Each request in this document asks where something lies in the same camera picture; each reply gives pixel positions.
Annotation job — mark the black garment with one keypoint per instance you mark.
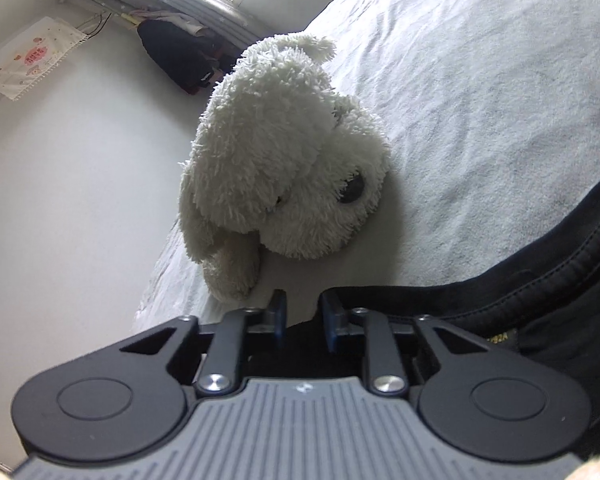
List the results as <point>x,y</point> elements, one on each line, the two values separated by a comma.
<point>555,310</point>

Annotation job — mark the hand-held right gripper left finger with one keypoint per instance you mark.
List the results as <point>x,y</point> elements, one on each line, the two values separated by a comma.
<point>280,320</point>

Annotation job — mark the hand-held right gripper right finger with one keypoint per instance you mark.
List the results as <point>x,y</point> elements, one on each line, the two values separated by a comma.
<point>330,325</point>

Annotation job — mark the air conditioner with printed cover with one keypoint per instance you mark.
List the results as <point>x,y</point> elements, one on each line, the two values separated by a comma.
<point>25,65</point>

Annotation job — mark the light hanging garment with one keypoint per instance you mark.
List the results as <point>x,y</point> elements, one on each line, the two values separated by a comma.
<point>150,15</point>

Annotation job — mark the white plush dog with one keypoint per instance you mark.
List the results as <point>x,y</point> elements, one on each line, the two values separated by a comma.
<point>270,160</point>

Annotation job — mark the dark hanging clothes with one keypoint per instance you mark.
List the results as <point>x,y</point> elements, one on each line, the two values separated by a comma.
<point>180,55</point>

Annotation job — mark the grey starred curtain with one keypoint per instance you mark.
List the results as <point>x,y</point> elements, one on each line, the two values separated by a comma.
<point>180,0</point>

